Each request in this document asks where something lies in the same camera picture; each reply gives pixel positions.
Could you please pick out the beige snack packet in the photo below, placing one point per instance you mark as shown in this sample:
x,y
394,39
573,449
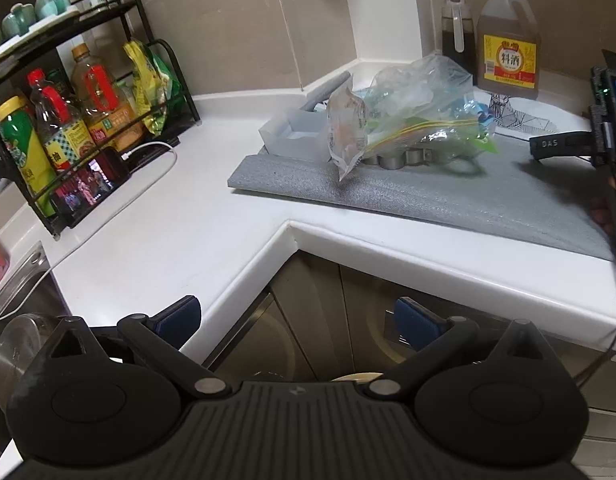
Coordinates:
x,y
345,130

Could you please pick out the person's right hand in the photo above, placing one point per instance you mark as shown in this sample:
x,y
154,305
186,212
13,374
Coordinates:
x,y
600,210

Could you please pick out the metal baking molds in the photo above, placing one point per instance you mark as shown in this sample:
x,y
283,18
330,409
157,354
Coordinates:
x,y
398,159

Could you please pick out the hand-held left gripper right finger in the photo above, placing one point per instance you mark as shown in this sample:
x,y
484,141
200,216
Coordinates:
x,y
415,322

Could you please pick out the steel sink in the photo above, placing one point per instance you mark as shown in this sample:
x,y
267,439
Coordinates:
x,y
23,280

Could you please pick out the dark oil dispenser bottle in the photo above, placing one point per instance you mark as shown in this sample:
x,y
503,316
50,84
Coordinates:
x,y
458,45

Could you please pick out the red cap checkered label bottle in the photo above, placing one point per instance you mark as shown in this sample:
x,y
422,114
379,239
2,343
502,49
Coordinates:
x,y
63,132

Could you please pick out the orange cap oil bottle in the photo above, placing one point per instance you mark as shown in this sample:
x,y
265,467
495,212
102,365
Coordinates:
x,y
105,100

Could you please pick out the cooking wine jug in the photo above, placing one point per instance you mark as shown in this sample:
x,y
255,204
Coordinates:
x,y
508,55

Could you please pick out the black metal rack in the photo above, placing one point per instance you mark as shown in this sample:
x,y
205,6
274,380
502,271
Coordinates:
x,y
180,90

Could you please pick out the black smartphone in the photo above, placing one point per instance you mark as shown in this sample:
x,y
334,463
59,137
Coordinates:
x,y
90,185

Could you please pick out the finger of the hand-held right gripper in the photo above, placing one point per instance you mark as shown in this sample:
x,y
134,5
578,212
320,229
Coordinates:
x,y
563,144

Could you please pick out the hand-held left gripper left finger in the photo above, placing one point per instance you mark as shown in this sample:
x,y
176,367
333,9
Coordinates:
x,y
180,321

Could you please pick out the yellow cap green bottle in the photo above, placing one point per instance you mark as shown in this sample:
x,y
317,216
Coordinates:
x,y
20,150

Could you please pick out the white patterned cloth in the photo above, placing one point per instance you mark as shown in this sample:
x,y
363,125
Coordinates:
x,y
528,117

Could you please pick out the steel pot lid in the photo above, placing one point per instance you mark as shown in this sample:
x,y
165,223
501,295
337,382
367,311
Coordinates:
x,y
18,355

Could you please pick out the grey mat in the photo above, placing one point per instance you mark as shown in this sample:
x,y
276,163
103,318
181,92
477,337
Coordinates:
x,y
438,200

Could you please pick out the yellow snack bag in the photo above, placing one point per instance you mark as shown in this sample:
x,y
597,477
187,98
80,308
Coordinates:
x,y
140,80

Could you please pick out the clear plastic bag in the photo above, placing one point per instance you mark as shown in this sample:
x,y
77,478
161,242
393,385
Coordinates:
x,y
423,95

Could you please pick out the white paper box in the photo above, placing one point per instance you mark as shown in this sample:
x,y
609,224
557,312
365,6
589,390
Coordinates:
x,y
293,132

